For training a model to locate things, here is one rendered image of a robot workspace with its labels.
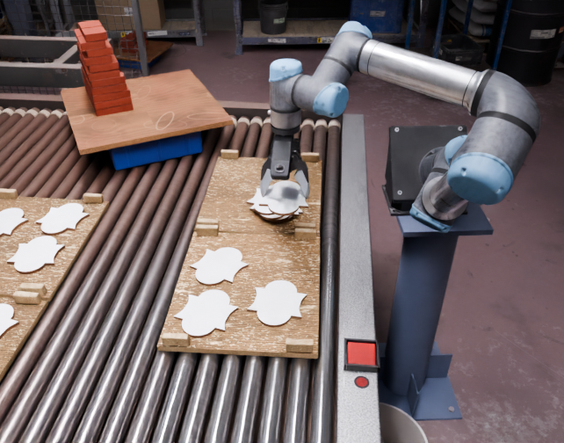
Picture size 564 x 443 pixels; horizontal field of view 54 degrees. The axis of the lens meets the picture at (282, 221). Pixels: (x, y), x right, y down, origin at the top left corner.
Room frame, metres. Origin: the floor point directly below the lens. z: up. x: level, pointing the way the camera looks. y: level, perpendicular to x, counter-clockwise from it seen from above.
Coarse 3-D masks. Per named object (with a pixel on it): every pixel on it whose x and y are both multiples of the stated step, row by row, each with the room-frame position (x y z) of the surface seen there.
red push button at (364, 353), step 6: (348, 342) 0.82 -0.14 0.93; (348, 348) 0.80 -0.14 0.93; (354, 348) 0.80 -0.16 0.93; (360, 348) 0.80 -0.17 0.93; (366, 348) 0.80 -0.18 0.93; (372, 348) 0.80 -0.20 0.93; (348, 354) 0.78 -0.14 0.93; (354, 354) 0.78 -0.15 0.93; (360, 354) 0.78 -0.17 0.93; (366, 354) 0.78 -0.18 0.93; (372, 354) 0.78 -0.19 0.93; (348, 360) 0.77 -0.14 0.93; (354, 360) 0.77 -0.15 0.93; (360, 360) 0.76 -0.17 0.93; (366, 360) 0.76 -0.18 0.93; (372, 360) 0.76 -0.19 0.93
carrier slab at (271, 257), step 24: (192, 240) 1.17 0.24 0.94; (216, 240) 1.17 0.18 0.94; (240, 240) 1.17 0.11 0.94; (264, 240) 1.17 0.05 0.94; (288, 240) 1.17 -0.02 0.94; (312, 240) 1.17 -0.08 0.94; (192, 264) 1.07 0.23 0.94; (264, 264) 1.07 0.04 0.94; (288, 264) 1.07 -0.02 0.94; (312, 264) 1.07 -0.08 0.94; (192, 288) 0.98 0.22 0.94; (216, 288) 0.98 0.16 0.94; (240, 288) 0.98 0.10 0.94; (312, 288) 0.98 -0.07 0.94; (168, 312) 0.90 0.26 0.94; (240, 312) 0.90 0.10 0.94; (312, 312) 0.90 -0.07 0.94; (216, 336) 0.83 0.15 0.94; (240, 336) 0.83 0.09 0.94; (264, 336) 0.83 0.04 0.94; (288, 336) 0.83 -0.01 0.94; (312, 336) 0.83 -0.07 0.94
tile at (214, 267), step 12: (216, 252) 1.11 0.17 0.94; (228, 252) 1.11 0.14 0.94; (240, 252) 1.11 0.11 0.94; (204, 264) 1.06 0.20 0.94; (216, 264) 1.06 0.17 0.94; (228, 264) 1.06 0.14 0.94; (240, 264) 1.06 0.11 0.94; (204, 276) 1.02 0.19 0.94; (216, 276) 1.02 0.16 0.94; (228, 276) 1.02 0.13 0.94
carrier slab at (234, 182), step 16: (224, 160) 1.60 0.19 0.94; (240, 160) 1.60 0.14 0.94; (256, 160) 1.60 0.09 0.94; (320, 160) 1.60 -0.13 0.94; (224, 176) 1.50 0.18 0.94; (240, 176) 1.50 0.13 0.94; (256, 176) 1.50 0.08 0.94; (320, 176) 1.50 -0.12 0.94; (208, 192) 1.40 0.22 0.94; (224, 192) 1.40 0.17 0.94; (240, 192) 1.40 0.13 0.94; (256, 192) 1.40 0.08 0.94; (320, 192) 1.40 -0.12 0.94; (208, 208) 1.32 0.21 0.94; (224, 208) 1.32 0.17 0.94; (240, 208) 1.32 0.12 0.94; (304, 208) 1.32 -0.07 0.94; (320, 208) 1.32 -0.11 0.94; (224, 224) 1.24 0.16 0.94; (240, 224) 1.24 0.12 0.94; (256, 224) 1.24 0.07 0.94; (272, 224) 1.24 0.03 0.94; (288, 224) 1.24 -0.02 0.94
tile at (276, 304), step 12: (264, 288) 0.97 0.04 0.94; (276, 288) 0.97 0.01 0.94; (288, 288) 0.97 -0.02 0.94; (264, 300) 0.93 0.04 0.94; (276, 300) 0.93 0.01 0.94; (288, 300) 0.93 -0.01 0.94; (300, 300) 0.93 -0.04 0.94; (264, 312) 0.89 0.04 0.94; (276, 312) 0.89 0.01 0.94; (288, 312) 0.89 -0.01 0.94; (264, 324) 0.86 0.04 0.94; (276, 324) 0.85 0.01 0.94
